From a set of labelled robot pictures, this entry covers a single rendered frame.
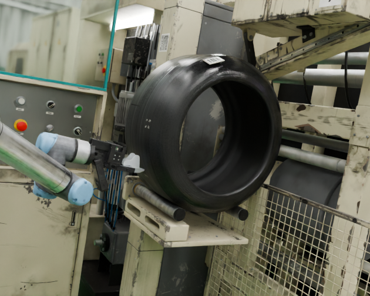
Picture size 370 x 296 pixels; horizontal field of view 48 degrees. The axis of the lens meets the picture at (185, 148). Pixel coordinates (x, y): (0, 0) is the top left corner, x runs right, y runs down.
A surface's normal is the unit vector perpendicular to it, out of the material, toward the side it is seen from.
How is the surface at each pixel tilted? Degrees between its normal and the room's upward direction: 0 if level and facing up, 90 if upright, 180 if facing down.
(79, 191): 90
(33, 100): 90
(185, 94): 84
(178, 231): 90
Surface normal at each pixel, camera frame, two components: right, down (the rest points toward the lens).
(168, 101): -0.21, -0.21
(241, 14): -0.85, -0.08
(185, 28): 0.50, 0.18
